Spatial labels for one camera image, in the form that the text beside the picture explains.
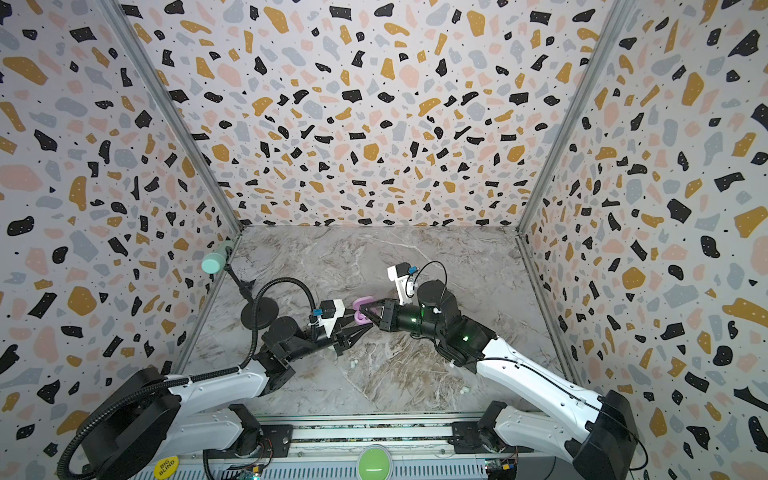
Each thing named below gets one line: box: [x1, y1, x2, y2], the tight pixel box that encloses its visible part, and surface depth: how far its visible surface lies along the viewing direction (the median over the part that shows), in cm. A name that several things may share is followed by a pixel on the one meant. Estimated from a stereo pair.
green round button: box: [357, 444, 393, 480], surface depth 71 cm
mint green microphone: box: [202, 240, 235, 274], surface depth 68 cm
